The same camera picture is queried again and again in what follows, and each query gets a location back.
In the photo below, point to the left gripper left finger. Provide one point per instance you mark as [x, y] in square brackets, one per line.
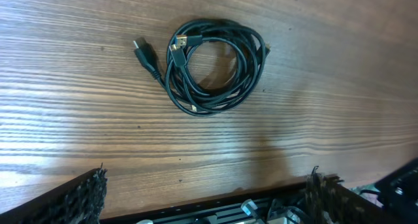
[81, 200]

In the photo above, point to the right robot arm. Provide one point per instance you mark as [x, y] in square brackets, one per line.
[397, 192]

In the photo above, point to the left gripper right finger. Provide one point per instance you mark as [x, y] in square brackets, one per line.
[329, 202]

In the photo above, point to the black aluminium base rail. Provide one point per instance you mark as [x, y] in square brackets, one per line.
[278, 205]

